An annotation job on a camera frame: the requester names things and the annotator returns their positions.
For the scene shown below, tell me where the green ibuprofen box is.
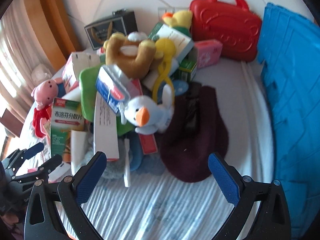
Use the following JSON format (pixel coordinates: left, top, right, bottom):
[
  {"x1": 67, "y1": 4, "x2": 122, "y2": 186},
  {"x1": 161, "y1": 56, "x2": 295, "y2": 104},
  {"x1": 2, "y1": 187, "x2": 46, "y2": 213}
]
[{"x1": 50, "y1": 98, "x2": 85, "y2": 163}]

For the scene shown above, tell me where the pink pig plush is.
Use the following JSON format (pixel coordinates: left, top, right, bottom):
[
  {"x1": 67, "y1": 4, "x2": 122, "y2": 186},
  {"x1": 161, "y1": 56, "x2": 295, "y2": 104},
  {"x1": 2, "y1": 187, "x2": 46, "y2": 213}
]
[{"x1": 31, "y1": 77, "x2": 66, "y2": 138}]

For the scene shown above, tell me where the long white leaflet box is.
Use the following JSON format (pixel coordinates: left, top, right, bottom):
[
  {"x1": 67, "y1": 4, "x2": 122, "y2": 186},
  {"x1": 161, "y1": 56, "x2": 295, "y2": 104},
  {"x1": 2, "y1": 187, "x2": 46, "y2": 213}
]
[{"x1": 93, "y1": 92, "x2": 119, "y2": 161}]

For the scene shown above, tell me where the red white medicine box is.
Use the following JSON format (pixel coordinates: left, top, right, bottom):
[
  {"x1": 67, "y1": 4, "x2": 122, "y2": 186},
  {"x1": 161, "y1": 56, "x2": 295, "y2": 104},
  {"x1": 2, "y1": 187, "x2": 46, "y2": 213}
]
[{"x1": 62, "y1": 52, "x2": 100, "y2": 93}]

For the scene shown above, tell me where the white duck plush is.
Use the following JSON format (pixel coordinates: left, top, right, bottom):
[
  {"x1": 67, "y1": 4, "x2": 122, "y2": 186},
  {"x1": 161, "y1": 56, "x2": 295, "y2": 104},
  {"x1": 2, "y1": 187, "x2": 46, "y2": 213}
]
[{"x1": 123, "y1": 85, "x2": 174, "y2": 135}]

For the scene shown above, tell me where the brown bear plush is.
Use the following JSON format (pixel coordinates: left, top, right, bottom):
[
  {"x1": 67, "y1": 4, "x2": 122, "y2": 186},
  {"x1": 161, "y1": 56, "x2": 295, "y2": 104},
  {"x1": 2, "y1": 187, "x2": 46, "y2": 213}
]
[{"x1": 103, "y1": 31, "x2": 164, "y2": 80}]

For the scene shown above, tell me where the black gift bag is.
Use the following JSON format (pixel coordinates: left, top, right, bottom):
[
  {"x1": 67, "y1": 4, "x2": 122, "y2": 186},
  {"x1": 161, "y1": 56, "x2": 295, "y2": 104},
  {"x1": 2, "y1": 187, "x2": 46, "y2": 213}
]
[{"x1": 85, "y1": 9, "x2": 138, "y2": 50}]

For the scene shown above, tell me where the blue folding crate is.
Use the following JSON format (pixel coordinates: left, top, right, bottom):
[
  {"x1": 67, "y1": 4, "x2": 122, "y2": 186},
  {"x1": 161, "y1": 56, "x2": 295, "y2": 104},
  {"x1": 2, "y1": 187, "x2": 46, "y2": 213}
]
[{"x1": 258, "y1": 3, "x2": 319, "y2": 239}]

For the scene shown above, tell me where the pink box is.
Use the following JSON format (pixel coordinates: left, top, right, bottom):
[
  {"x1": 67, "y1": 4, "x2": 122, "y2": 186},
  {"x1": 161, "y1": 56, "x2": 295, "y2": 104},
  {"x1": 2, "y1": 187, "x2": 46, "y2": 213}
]
[{"x1": 194, "y1": 39, "x2": 223, "y2": 69}]

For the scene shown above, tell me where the green white medicine box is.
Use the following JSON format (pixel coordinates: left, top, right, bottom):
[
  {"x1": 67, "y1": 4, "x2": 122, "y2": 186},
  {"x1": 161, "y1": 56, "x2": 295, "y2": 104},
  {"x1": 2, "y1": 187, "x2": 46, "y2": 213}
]
[{"x1": 148, "y1": 22, "x2": 194, "y2": 63}]

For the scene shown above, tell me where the red toy suitcase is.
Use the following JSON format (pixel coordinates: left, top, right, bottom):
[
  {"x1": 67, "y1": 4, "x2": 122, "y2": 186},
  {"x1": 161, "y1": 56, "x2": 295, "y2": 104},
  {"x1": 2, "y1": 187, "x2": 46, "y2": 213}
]
[{"x1": 189, "y1": 0, "x2": 262, "y2": 62}]

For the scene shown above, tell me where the yellow duck plush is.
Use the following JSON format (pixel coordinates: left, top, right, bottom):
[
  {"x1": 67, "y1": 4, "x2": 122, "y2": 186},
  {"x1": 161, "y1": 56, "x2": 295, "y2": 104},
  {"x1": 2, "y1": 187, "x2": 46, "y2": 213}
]
[{"x1": 162, "y1": 10, "x2": 193, "y2": 29}]

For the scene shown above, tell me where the wooden curved screen frame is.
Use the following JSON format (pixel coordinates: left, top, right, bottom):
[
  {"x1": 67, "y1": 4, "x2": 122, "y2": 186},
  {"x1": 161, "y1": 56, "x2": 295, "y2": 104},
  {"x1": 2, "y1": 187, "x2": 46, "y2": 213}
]
[{"x1": 24, "y1": 0, "x2": 82, "y2": 71}]

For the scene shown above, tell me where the wall socket plate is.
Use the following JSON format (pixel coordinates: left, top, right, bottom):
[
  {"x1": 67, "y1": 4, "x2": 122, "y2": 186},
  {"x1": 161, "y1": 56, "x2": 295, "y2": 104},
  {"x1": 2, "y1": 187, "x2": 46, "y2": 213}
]
[{"x1": 158, "y1": 7, "x2": 181, "y2": 19}]

